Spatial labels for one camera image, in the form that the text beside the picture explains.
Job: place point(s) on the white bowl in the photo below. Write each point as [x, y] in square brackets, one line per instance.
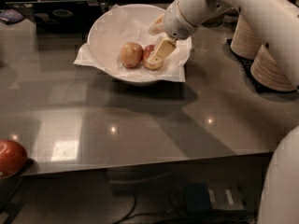
[106, 38]

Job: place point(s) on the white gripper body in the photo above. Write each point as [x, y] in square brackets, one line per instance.
[175, 21]

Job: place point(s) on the red-yellow apple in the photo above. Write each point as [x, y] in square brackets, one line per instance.
[147, 52]

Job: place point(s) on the black mat under plates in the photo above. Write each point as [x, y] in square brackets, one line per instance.
[246, 65]

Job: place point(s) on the front stack of paper plates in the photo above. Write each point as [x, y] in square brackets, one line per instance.
[267, 72]

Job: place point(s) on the tall stack of paper plates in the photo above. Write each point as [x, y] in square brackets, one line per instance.
[245, 43]

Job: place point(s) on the white paper napkin liner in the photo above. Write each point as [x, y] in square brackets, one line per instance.
[124, 22]

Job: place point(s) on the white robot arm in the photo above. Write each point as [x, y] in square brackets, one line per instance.
[276, 23]

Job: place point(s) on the glass jar with grains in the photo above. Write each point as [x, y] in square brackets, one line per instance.
[214, 21]

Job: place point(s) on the red apple at table edge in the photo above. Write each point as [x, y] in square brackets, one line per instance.
[13, 157]

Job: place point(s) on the dark blue small pouch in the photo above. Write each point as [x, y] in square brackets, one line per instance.
[10, 16]

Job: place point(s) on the left yellow-red apple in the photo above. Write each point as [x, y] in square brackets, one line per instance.
[131, 54]

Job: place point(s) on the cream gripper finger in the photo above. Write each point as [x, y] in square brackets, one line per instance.
[164, 46]
[157, 26]

